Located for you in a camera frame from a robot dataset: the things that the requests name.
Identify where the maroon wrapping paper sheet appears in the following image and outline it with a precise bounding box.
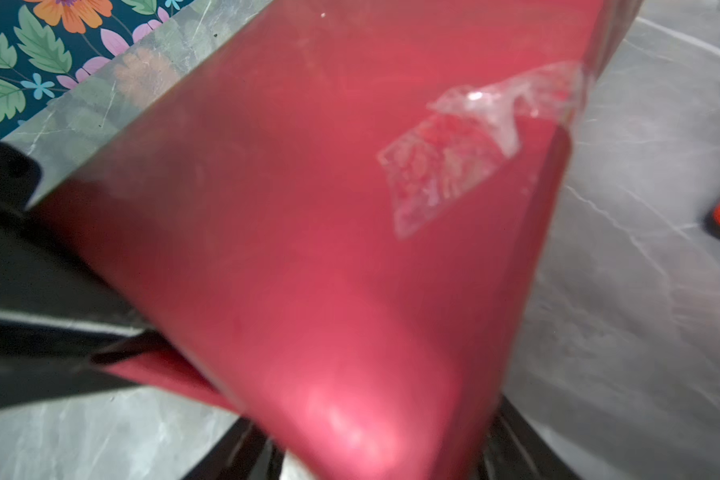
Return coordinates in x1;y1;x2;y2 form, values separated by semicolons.
37;1;640;479

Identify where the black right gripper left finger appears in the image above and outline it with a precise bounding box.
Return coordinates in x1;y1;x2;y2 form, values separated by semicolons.
182;417;285;480

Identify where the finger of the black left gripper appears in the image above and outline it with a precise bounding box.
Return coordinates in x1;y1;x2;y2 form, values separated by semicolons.
0;140;168;409

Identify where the clear tape piece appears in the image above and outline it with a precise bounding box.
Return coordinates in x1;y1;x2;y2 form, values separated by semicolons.
377;61;595;239

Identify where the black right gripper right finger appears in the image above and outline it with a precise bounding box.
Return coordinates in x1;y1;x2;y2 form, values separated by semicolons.
476;396;581;480

